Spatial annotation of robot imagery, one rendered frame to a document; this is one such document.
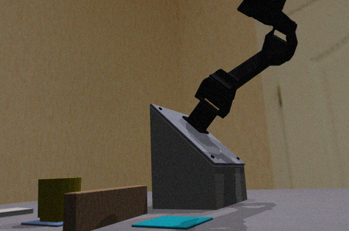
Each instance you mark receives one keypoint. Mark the brown wooden plank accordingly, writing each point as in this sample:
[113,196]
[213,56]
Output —
[90,210]

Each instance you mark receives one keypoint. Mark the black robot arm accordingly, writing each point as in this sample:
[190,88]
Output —
[220,87]

